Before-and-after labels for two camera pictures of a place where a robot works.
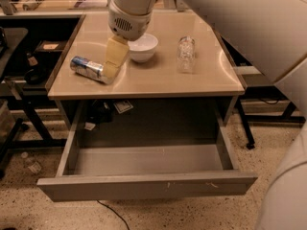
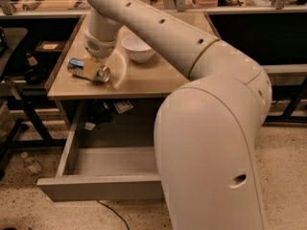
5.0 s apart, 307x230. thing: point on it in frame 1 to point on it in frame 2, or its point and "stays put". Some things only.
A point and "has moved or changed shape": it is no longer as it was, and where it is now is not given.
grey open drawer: [155, 171] stays put
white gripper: [130, 25] to [98, 47]
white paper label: [123, 106] stays put
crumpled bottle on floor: [33, 165] stays put
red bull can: [89, 69] has moved or changed shape
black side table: [21, 126] stays put
